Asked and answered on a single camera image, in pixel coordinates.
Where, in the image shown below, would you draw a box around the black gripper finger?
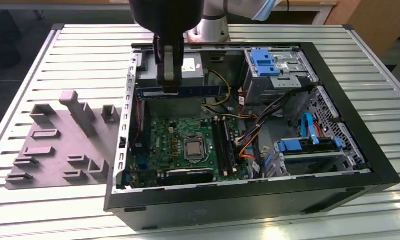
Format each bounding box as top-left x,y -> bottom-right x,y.
152,33 -> 185,95

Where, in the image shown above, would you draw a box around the black RAM slot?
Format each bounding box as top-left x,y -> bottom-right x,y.
220,116 -> 235,175
224,116 -> 239,174

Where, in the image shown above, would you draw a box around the grey power supply unit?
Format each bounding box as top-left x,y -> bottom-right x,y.
135,52 -> 207,120

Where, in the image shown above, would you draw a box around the green motherboard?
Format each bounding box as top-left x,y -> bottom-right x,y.
128,116 -> 255,188

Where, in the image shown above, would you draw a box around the blue drive bay latch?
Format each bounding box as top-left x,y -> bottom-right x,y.
256,64 -> 281,78
251,49 -> 276,66

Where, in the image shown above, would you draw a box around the CPU socket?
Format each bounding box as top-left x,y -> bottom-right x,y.
181,134 -> 211,164

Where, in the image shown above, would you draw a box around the silver CPU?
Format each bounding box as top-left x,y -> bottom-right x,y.
185,142 -> 204,157

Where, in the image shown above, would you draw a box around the metal drive cage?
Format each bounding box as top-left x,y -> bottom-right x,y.
241,47 -> 320,106

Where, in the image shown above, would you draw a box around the blue board connector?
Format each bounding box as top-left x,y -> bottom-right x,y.
136,156 -> 151,174

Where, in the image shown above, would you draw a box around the white-framed wooden workbench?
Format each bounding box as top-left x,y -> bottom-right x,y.
52,0 -> 342,26

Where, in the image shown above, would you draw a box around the black graphics card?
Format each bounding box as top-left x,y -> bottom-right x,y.
156,167 -> 217,187

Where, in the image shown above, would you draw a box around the blue disk carrier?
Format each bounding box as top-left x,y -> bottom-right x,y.
276,137 -> 344,155

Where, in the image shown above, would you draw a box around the metal disk bay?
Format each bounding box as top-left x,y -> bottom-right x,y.
272,136 -> 356,177

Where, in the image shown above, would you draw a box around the grey parts rack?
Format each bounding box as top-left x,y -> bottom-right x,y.
4,90 -> 124,191

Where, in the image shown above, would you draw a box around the black PC case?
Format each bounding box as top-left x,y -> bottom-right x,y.
103,41 -> 400,232

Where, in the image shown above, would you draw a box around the wooden cabinet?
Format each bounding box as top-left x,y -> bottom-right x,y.
326,0 -> 400,60

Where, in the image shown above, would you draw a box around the yellow wires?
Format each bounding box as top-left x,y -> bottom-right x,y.
201,69 -> 233,110

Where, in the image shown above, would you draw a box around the black cable bundle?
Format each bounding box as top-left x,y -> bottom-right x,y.
236,84 -> 313,146

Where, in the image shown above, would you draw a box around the orange wires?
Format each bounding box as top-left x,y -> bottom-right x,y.
237,126 -> 264,161

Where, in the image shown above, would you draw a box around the blue flat data cable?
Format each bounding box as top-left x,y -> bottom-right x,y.
300,112 -> 321,146

